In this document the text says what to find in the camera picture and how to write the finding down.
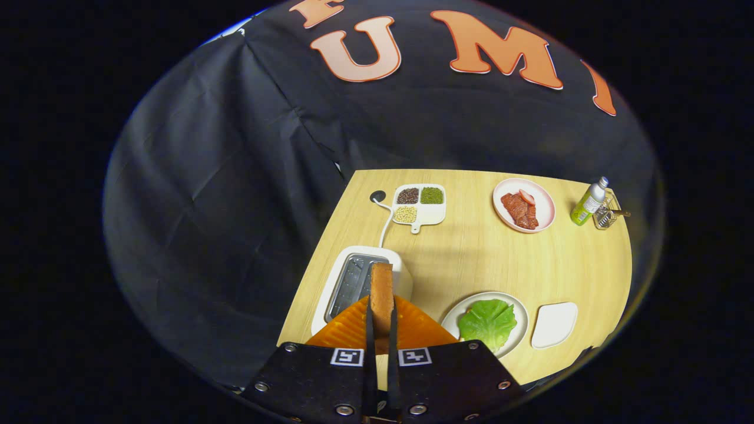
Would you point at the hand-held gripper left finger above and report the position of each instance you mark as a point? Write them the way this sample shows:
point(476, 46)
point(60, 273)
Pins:
point(318, 383)

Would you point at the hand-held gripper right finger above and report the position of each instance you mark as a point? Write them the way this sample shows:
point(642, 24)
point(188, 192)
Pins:
point(453, 383)

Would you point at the green lettuce leaf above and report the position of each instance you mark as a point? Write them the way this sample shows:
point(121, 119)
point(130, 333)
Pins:
point(488, 324)

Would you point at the toasted bread slice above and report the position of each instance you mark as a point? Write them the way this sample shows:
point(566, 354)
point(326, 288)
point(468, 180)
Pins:
point(382, 294)

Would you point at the white round plate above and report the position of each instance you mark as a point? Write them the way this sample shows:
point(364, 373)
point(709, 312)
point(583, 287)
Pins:
point(521, 330)

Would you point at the white toaster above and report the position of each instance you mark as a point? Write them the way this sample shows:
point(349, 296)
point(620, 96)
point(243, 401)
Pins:
point(402, 280)

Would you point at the white rectangular dish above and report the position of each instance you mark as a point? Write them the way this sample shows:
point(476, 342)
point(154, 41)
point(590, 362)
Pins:
point(554, 325)

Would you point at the white divided dish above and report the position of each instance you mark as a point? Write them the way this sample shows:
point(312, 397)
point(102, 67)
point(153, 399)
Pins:
point(433, 215)

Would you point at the pile of yellow beans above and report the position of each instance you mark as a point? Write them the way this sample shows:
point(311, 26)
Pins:
point(405, 214)

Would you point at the brown meat slices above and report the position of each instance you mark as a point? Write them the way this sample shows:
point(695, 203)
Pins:
point(518, 212)

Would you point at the pile of green beans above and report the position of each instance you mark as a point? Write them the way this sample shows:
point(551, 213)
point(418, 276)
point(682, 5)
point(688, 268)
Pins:
point(432, 195)

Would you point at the pile of dark beans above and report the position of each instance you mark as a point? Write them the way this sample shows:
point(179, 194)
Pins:
point(407, 195)

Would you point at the pink plate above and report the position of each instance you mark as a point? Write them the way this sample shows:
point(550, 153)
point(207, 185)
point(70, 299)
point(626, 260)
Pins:
point(545, 212)

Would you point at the black backdrop cloth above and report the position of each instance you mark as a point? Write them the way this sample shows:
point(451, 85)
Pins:
point(235, 206)

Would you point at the red sausage slice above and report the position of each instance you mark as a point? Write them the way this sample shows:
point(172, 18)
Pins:
point(527, 196)

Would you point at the silver bottle green label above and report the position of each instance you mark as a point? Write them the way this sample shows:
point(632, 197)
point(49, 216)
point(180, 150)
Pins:
point(586, 206)

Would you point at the wooden utensils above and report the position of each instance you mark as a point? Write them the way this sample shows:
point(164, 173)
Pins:
point(621, 212)

